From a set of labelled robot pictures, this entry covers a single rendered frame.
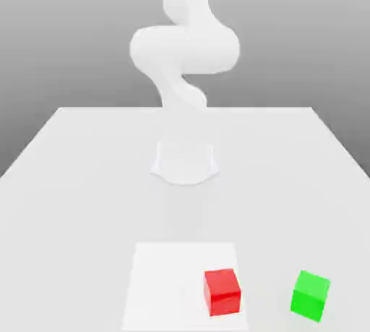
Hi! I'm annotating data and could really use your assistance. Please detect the small red cube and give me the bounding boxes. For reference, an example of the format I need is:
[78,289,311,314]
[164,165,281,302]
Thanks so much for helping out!
[203,268,242,318]

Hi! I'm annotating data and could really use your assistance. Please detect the small green cube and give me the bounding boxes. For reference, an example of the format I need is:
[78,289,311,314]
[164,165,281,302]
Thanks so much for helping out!
[290,269,331,323]

